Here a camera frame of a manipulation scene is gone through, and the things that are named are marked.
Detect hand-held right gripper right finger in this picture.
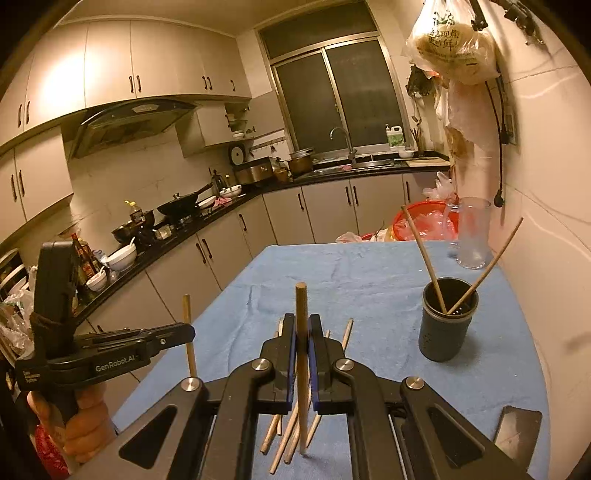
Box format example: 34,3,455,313
310,315,532,480

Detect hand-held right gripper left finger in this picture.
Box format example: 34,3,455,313
78,314,296,480

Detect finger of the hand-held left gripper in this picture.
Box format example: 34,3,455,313
74,323,195,356

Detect dark cylindrical chopstick holder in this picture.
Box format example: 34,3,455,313
418,276,480,363

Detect person's left hand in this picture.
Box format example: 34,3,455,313
28,384,116,463

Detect plastic bags on counter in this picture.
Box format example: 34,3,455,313
0,277,35,365

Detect dark sauce bottles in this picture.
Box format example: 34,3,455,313
69,233,100,301

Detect large white bowl with spoon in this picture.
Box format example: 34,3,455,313
105,237,138,273

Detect blue table cloth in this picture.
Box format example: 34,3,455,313
113,240,552,480

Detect black pot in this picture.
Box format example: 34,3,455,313
111,210,156,244

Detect black wok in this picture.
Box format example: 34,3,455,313
156,182,215,217

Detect red plastic bag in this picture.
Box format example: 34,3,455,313
34,425,70,480

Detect white lower kitchen cabinets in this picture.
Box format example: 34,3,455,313
76,168,451,416

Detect white kitchen cabinets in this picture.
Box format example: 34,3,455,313
0,18,254,241
76,168,451,416

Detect black kitchen countertop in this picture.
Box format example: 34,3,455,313
69,159,451,324

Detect metal box appliance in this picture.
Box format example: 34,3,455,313
235,158,274,184

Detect clear plastic bags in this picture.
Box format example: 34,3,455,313
399,210,460,243

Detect range hood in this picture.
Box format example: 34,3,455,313
69,99,199,160

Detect red plastic basin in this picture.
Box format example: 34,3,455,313
392,200,461,244

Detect brown cooking pot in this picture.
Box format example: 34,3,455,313
287,148,317,176

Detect clear glass mug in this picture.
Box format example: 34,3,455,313
445,196,492,270

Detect black flat object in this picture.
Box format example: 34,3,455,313
493,405,544,456

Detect steel sink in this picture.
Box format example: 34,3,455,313
314,157,395,174

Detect chrome faucet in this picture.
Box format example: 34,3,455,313
329,127,358,167

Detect white plastic bag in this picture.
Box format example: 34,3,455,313
422,171,459,202

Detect white upper kitchen cabinets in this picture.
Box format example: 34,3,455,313
0,18,254,241

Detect kitchen window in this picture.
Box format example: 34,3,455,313
256,4,414,155

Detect hanging clear plastic bag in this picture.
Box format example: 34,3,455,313
436,78,503,155

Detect dark hanging bundle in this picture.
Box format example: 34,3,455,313
406,65,435,100

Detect hanging plastic bag of bread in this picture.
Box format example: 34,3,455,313
403,0,502,85

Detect wall shelf with bowls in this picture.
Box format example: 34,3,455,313
224,104,256,140

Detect black cable with plug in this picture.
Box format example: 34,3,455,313
482,76,511,209

